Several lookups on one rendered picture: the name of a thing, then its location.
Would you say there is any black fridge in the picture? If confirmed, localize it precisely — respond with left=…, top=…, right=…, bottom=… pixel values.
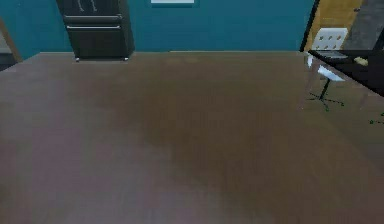
left=55, top=0, right=136, bottom=63

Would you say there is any grey laptop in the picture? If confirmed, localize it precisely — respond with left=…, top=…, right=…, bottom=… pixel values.
left=312, top=49, right=351, bottom=61

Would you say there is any white swivel chair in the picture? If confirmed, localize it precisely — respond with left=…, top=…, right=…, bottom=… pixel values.
left=305, top=27, right=349, bottom=112

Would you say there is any pale yellow food piece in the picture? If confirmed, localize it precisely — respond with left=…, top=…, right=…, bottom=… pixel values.
left=353, top=56, right=370, bottom=67

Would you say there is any black table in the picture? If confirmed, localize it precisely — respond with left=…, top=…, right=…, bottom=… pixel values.
left=307, top=49, right=384, bottom=98

